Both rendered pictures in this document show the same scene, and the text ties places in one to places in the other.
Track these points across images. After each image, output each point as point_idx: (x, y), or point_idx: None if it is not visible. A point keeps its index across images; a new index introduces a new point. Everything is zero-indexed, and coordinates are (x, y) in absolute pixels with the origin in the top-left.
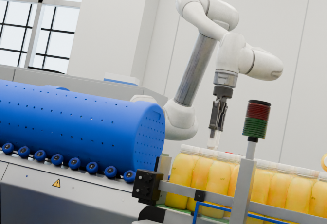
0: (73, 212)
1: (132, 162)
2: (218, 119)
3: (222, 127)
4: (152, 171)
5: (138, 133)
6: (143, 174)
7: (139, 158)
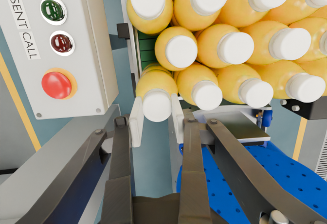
0: None
1: (281, 153)
2: (200, 143)
3: (104, 134)
4: (322, 105)
5: (320, 188)
6: None
7: (266, 159)
